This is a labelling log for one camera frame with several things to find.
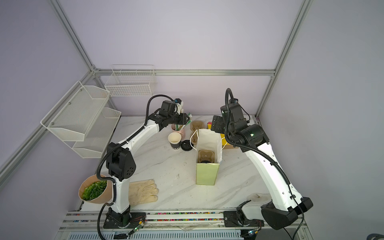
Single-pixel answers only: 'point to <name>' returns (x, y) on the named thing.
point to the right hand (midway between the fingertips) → (219, 120)
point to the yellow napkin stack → (223, 136)
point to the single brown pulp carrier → (206, 155)
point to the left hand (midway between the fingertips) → (186, 118)
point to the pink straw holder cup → (179, 128)
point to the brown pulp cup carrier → (195, 125)
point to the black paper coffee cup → (175, 139)
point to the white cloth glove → (257, 196)
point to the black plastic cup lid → (185, 145)
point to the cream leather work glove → (142, 192)
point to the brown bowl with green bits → (94, 190)
